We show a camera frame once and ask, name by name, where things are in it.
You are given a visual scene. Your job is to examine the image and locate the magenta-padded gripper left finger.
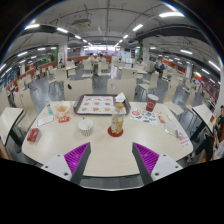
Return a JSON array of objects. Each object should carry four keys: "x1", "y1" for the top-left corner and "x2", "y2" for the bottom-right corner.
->
[{"x1": 40, "y1": 142, "x2": 92, "y2": 185}]

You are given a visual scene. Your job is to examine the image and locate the beige chair with oval hole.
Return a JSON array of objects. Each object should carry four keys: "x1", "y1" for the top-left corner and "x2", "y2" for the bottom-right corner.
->
[
  {"x1": 106, "y1": 78, "x2": 137, "y2": 102},
  {"x1": 63, "y1": 78, "x2": 94, "y2": 101}
]

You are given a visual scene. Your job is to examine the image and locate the clear bottle with yellow drink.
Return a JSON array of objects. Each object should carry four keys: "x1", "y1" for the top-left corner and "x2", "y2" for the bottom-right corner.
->
[{"x1": 110, "y1": 102, "x2": 126, "y2": 135}]

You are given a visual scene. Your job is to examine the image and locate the dark tray with paper liner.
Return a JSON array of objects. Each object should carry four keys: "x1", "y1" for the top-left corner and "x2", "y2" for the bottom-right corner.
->
[{"x1": 73, "y1": 94, "x2": 132, "y2": 116}]

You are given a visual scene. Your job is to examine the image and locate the red paper cup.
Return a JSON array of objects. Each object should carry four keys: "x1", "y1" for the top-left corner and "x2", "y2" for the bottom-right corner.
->
[{"x1": 145, "y1": 93, "x2": 160, "y2": 113}]

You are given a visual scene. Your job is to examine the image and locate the small blue sanitizer bottle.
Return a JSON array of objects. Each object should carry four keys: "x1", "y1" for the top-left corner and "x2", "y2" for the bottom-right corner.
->
[{"x1": 46, "y1": 103, "x2": 54, "y2": 116}]

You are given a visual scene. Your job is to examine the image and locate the group of beige chairs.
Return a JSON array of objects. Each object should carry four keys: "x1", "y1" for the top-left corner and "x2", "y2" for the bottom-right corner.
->
[{"x1": 6, "y1": 59, "x2": 208, "y2": 111}]

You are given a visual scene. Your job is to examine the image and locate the red paper packet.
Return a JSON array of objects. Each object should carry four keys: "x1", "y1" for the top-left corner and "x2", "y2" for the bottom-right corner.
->
[{"x1": 26, "y1": 127, "x2": 41, "y2": 144}]

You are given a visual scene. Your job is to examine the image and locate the colourful sticker sheet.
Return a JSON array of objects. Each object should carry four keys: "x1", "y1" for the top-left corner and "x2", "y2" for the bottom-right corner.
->
[{"x1": 129, "y1": 107, "x2": 159, "y2": 126}]

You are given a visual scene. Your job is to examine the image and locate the white paper napkin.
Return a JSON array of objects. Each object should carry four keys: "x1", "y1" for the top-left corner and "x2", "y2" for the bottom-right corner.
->
[{"x1": 114, "y1": 92, "x2": 127, "y2": 103}]

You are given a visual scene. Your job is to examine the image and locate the ceiling lights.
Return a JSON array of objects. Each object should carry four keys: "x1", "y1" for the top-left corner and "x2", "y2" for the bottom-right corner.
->
[{"x1": 0, "y1": 11, "x2": 223, "y2": 84}]

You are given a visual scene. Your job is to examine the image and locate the red ketchup packet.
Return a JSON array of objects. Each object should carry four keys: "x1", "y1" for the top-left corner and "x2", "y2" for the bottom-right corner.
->
[{"x1": 58, "y1": 115, "x2": 71, "y2": 123}]

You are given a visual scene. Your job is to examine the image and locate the white leaflet with red print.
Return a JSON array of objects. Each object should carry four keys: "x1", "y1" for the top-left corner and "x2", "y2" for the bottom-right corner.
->
[{"x1": 177, "y1": 131, "x2": 194, "y2": 150}]

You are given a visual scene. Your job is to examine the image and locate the ceiling air conditioner unit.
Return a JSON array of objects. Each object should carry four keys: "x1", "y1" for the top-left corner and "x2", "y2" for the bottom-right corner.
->
[{"x1": 71, "y1": 18, "x2": 92, "y2": 29}]

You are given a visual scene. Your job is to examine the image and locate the beige side table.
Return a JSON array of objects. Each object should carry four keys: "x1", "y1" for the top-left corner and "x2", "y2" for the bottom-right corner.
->
[
  {"x1": 192, "y1": 103, "x2": 216, "y2": 134},
  {"x1": 0, "y1": 106, "x2": 26, "y2": 147}
]

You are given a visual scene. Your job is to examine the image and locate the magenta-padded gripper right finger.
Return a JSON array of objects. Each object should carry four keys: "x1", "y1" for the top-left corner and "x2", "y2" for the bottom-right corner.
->
[{"x1": 131, "y1": 142, "x2": 184, "y2": 185}]

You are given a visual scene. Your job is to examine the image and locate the clear plastic bag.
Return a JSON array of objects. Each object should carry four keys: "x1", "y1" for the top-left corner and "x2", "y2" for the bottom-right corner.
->
[{"x1": 164, "y1": 120, "x2": 179, "y2": 137}]

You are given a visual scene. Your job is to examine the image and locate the flat round red coaster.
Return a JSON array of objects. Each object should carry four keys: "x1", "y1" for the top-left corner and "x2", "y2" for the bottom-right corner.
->
[{"x1": 107, "y1": 125, "x2": 124, "y2": 138}]

